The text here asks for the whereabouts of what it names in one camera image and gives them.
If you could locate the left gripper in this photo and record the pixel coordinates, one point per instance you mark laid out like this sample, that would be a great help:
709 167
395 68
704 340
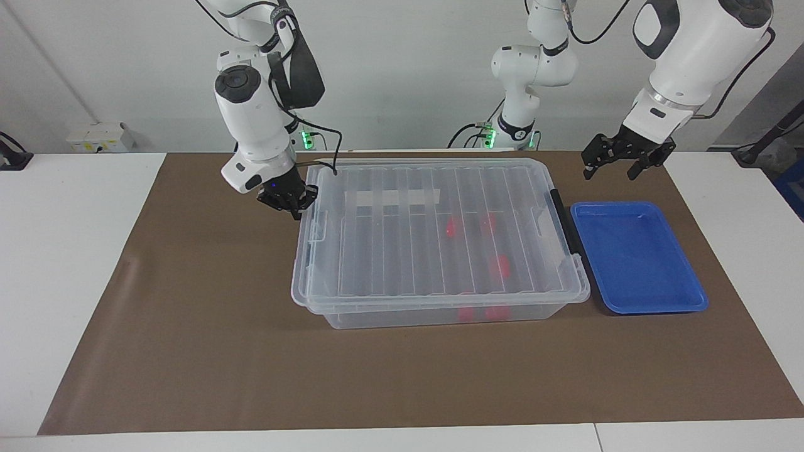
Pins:
637 143

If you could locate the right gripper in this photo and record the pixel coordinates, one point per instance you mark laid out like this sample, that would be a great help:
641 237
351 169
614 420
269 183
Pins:
276 182

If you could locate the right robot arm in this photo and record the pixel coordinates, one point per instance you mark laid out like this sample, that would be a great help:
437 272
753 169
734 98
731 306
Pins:
251 119

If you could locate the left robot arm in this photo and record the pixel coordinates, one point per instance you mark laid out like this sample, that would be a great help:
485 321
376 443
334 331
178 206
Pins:
691 50

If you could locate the clear plastic storage box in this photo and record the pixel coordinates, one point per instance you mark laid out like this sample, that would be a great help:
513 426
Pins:
389 319

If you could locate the white socket box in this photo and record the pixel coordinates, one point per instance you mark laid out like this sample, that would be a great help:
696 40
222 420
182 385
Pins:
100 138

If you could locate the blue plastic tray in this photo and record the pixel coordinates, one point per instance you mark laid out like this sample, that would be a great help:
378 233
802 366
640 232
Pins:
634 257

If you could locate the black stand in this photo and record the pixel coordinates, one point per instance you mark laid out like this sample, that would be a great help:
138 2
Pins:
12 157
763 135

